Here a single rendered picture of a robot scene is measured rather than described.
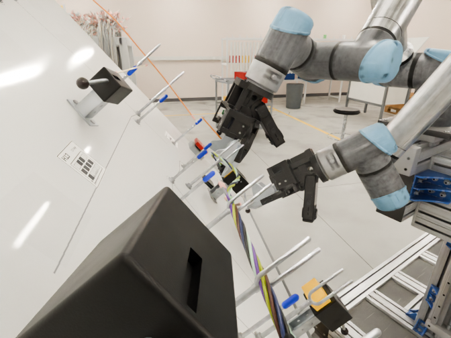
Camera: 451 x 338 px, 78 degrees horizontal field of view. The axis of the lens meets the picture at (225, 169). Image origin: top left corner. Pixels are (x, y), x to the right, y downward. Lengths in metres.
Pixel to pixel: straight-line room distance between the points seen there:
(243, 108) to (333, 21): 9.87
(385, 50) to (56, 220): 0.55
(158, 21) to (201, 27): 1.16
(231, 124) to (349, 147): 0.26
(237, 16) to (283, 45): 8.58
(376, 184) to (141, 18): 8.41
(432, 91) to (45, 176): 0.75
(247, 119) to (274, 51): 0.14
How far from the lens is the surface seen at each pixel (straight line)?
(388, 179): 0.69
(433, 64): 1.13
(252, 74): 0.59
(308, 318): 0.58
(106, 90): 0.41
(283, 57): 0.59
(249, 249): 0.26
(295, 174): 0.69
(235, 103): 0.61
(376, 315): 1.69
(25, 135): 0.32
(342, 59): 0.62
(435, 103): 0.80
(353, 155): 0.65
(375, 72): 0.60
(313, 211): 0.69
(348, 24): 10.72
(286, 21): 0.60
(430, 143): 1.12
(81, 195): 0.30
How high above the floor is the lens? 1.38
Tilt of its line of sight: 23 degrees down
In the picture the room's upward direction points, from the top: straight up
